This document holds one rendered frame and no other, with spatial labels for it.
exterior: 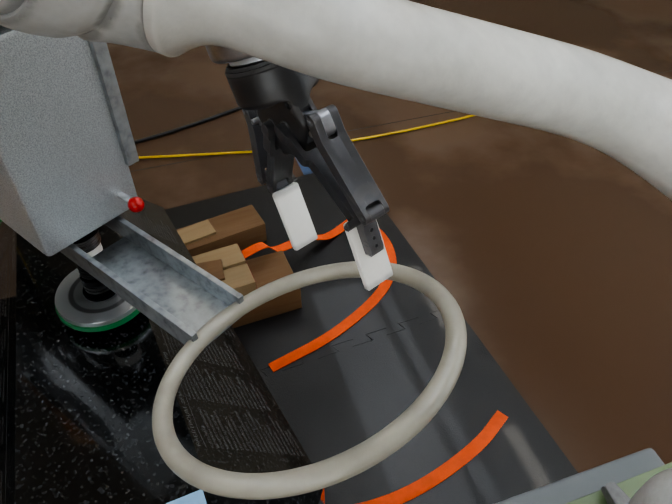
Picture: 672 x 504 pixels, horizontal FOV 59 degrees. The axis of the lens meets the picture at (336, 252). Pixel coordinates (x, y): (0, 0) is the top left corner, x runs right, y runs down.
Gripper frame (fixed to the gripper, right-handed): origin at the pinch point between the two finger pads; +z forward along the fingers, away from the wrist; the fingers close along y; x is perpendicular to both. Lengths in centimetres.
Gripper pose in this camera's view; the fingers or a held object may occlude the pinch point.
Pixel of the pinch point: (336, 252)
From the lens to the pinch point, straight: 59.1
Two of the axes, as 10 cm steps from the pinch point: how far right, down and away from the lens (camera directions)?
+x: -7.9, 4.9, -3.6
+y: -5.4, -2.7, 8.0
